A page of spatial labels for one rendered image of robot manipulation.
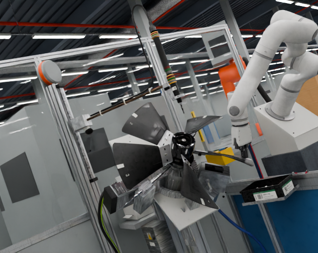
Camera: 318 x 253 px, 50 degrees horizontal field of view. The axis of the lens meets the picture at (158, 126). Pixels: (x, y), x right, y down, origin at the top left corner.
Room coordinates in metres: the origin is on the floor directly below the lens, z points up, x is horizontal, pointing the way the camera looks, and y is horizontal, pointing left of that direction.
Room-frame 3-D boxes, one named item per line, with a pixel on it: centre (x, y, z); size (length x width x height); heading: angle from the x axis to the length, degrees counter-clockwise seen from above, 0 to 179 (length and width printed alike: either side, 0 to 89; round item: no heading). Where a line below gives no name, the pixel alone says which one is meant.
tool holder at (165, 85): (1.76, -0.14, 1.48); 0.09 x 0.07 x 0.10; 66
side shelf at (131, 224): (2.17, 0.24, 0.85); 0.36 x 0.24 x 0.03; 121
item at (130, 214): (2.15, 0.32, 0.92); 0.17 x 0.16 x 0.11; 31
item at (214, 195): (1.74, -0.12, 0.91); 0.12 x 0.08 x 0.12; 31
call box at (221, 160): (2.20, -0.30, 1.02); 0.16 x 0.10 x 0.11; 31
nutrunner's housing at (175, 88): (1.76, -0.15, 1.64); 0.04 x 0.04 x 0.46
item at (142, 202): (1.64, 0.18, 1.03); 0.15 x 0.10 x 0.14; 31
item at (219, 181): (1.81, -0.17, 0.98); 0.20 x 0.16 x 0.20; 31
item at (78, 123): (2.01, 0.43, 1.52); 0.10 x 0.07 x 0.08; 66
